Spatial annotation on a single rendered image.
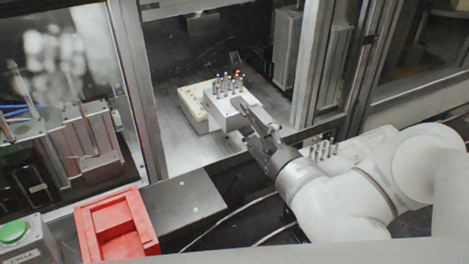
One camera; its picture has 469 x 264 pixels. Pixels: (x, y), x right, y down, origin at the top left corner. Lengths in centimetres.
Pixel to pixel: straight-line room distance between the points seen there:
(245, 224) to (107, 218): 43
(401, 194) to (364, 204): 6
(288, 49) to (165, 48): 39
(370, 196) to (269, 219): 51
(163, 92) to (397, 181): 77
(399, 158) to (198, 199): 43
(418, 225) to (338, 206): 60
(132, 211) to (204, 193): 17
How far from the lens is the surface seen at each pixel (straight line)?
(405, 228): 112
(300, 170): 61
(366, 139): 103
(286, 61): 104
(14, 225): 69
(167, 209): 78
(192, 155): 88
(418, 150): 56
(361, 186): 58
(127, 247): 73
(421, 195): 58
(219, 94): 80
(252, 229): 101
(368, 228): 56
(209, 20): 87
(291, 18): 98
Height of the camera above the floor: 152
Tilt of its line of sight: 40 degrees down
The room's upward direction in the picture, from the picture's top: straight up
